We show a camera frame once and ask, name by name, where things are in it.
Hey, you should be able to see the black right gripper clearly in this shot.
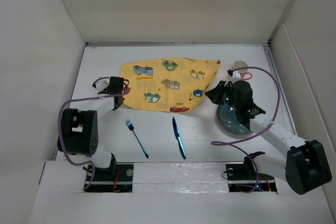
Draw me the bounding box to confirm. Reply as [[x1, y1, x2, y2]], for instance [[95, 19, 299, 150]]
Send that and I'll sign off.
[[204, 80, 240, 111]]

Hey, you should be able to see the yellow vehicle print cloth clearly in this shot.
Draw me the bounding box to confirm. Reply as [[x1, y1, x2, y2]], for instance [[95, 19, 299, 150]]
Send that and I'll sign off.
[[120, 58, 221, 113]]

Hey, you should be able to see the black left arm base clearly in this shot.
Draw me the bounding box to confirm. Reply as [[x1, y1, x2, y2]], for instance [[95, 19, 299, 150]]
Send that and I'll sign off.
[[84, 163, 134, 193]]

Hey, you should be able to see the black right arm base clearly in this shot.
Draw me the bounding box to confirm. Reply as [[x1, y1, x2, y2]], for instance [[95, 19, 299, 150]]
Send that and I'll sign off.
[[222, 156, 277, 193]]

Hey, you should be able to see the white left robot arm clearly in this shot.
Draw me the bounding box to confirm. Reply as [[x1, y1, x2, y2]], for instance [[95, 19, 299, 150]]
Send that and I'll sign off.
[[58, 77, 130, 180]]

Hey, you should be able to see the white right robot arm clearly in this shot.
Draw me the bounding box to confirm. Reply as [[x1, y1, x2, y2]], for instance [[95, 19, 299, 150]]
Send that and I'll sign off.
[[205, 81, 332, 195]]

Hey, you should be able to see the pink ceramic mug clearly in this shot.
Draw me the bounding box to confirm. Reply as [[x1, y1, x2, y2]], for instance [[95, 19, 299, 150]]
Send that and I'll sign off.
[[232, 60, 253, 81]]

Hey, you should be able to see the dark teal ceramic plate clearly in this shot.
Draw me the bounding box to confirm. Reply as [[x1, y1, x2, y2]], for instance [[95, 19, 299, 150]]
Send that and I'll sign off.
[[217, 104, 251, 135]]

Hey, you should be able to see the blue metal fork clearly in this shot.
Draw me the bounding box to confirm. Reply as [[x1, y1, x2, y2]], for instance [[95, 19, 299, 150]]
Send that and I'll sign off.
[[125, 119, 149, 158]]

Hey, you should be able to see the blue metal knife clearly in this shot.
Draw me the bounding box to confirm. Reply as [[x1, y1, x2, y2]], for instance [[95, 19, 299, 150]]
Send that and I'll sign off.
[[172, 117, 186, 159]]

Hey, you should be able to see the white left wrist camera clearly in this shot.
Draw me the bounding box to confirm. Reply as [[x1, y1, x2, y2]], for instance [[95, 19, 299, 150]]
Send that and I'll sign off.
[[92, 77, 110, 92]]

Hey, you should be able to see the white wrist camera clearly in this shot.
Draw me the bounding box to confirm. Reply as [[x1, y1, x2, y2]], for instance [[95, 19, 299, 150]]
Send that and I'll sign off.
[[228, 70, 241, 83], [92, 77, 110, 92]]

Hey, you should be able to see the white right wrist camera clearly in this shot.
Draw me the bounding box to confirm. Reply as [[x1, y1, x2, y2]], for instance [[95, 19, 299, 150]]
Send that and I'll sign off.
[[228, 70, 241, 83]]

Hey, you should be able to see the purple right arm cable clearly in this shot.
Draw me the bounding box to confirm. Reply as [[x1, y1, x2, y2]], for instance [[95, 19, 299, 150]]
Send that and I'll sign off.
[[211, 66, 281, 193]]

